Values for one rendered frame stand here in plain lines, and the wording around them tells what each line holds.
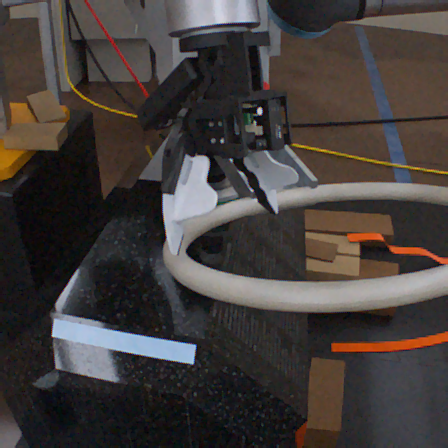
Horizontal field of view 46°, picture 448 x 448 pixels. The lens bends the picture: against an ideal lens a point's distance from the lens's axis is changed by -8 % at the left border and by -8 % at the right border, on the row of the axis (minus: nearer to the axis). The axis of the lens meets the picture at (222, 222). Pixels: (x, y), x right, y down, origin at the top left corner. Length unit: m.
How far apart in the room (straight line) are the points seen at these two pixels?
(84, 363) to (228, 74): 0.78
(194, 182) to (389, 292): 0.21
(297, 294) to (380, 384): 1.54
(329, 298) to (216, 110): 0.20
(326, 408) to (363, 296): 1.30
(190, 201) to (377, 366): 1.68
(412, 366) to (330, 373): 0.39
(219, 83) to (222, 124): 0.05
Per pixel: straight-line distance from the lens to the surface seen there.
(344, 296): 0.53
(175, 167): 0.52
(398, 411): 2.01
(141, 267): 1.25
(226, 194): 1.36
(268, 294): 0.55
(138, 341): 1.11
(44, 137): 1.80
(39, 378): 1.25
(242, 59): 0.50
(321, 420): 1.79
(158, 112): 0.58
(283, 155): 1.07
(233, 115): 0.50
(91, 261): 1.28
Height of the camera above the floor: 1.61
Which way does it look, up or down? 36 degrees down
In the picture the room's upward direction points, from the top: straight up
